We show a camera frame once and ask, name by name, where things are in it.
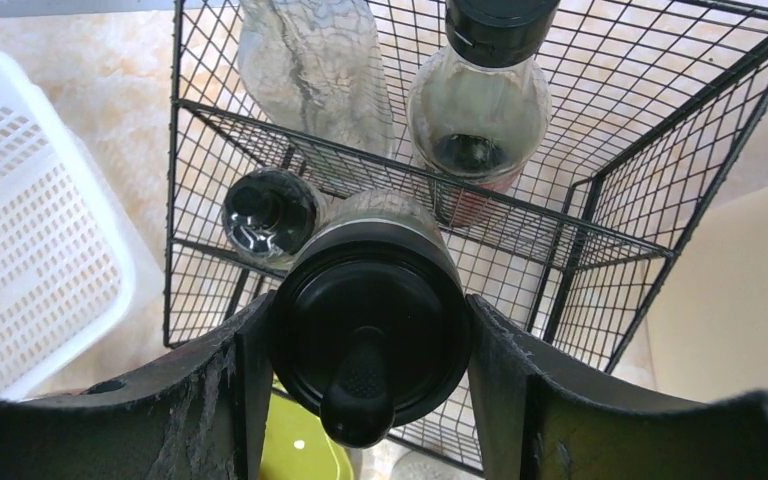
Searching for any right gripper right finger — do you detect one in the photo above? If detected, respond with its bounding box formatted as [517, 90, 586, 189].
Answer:
[467, 295, 768, 479]

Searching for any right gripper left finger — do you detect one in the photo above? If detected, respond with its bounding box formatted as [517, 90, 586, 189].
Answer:
[0, 295, 272, 479]

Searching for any glass shaker black lid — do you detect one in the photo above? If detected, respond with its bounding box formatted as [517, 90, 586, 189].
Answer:
[221, 167, 328, 271]
[269, 189, 472, 449]

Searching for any dark sauce bottle black cap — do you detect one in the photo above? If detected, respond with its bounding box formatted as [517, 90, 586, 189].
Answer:
[407, 0, 559, 227]

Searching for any glass oil bottle gold spout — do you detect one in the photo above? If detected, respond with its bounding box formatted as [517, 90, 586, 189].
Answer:
[237, 1, 396, 157]

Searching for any green polka dot plate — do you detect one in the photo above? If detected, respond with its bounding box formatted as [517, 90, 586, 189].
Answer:
[258, 379, 355, 480]

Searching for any white plastic basket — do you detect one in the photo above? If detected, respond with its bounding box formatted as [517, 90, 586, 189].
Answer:
[0, 51, 137, 400]

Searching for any black wire basket rack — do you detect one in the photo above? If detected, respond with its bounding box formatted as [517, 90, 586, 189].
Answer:
[162, 0, 768, 478]

